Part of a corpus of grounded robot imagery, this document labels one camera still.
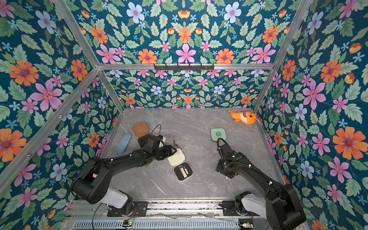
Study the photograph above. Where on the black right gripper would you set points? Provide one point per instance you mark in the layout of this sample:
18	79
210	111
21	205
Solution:
227	169

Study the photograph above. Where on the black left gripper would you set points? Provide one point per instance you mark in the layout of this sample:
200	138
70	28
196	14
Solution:
168	152

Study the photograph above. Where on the small brown nail tool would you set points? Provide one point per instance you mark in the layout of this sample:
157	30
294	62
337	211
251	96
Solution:
175	145

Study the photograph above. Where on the green nail clipper case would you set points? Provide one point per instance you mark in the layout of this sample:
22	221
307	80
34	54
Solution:
218	133

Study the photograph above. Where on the cream nail clipper case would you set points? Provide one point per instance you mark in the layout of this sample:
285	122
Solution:
177	159

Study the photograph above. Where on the cream large nail clipper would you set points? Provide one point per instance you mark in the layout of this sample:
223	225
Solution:
181	168

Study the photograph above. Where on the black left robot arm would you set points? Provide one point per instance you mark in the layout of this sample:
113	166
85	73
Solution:
92	184

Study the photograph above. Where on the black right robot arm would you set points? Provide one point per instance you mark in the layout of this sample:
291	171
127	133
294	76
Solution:
278	204

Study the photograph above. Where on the brown nail clipper case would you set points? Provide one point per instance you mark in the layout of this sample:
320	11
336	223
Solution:
142	132

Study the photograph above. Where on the blue oval case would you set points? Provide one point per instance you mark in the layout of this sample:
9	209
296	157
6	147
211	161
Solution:
123	143

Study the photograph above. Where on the orange clownfish plush toy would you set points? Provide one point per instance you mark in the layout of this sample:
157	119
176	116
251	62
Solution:
245	117

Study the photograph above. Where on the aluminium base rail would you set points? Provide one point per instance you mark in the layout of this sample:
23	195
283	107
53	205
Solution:
218	207

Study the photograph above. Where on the black hook rail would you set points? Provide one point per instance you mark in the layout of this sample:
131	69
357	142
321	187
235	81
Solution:
183	67

